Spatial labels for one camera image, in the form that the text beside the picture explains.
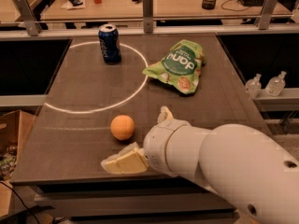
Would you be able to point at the blue pepsi can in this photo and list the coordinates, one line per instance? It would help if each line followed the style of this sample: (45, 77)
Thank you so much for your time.
(109, 43)

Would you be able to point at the wooden background desk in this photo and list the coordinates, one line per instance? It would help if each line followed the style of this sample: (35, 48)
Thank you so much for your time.
(162, 9)

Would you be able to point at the left metal bracket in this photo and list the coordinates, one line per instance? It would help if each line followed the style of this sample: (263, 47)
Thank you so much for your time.
(32, 26)

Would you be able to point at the black mesh pen cup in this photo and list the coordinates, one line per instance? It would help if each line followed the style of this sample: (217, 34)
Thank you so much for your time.
(208, 4)

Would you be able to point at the cardboard box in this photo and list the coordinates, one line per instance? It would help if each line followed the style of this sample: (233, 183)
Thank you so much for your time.
(15, 128)

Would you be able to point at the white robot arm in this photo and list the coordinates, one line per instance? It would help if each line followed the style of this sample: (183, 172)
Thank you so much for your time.
(242, 165)

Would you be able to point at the middle metal bracket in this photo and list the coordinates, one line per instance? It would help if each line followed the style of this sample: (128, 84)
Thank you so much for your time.
(147, 16)

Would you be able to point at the orange fruit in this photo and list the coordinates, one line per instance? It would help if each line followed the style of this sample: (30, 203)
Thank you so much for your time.
(122, 127)

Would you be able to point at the clear sanitizer bottle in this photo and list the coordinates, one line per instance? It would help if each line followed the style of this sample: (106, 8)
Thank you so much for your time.
(276, 84)
(253, 86)

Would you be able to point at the green rice chip bag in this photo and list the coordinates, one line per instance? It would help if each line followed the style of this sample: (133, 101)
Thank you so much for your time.
(180, 67)

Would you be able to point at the right metal bracket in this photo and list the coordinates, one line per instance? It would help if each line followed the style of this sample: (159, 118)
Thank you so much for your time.
(263, 20)

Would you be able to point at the clear sanitizer bottle right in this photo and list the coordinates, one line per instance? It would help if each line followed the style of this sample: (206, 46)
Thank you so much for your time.
(276, 84)

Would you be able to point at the clear sanitizer bottle left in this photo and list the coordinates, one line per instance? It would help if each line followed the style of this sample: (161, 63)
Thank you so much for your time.
(253, 86)

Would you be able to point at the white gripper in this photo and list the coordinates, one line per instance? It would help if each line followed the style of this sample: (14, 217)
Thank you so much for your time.
(154, 146)

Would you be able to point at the metal bracket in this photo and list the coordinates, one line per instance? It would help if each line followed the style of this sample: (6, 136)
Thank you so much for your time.
(147, 16)
(32, 26)
(263, 20)

